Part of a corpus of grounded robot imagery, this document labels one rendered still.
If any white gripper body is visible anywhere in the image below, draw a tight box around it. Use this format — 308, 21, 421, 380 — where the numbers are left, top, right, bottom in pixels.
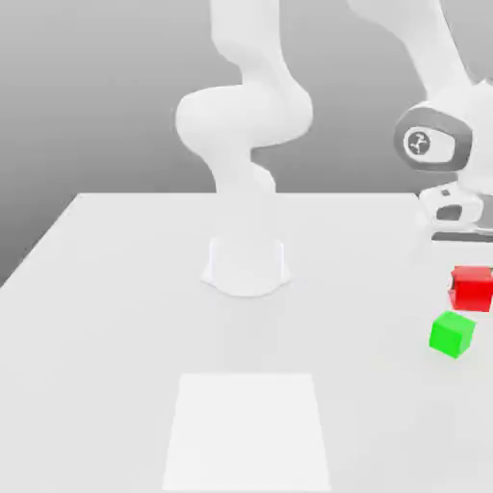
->
428, 224, 493, 248

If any small red cube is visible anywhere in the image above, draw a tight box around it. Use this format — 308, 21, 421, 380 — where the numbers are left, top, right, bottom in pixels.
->
448, 264, 493, 314

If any small green cube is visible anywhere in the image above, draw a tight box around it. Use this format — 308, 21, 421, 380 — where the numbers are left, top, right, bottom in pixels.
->
428, 310, 478, 360

